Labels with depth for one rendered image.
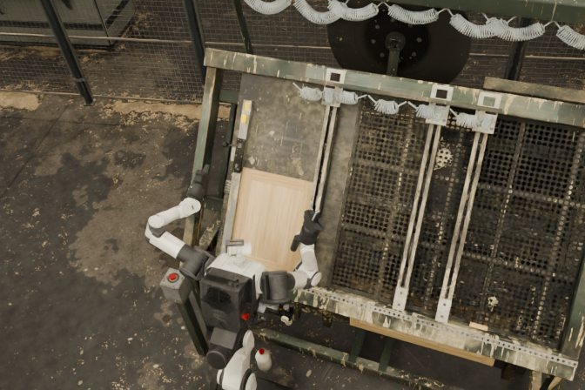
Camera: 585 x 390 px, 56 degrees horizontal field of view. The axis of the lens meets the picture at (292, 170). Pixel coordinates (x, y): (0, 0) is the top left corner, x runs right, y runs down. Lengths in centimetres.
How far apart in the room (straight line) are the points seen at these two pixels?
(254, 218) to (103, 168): 255
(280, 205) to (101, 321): 186
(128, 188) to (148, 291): 115
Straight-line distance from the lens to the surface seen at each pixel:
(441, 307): 301
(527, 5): 291
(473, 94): 282
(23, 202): 549
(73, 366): 430
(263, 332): 384
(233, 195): 318
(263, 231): 317
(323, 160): 299
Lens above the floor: 355
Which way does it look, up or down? 46 degrees down
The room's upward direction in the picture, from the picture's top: 6 degrees counter-clockwise
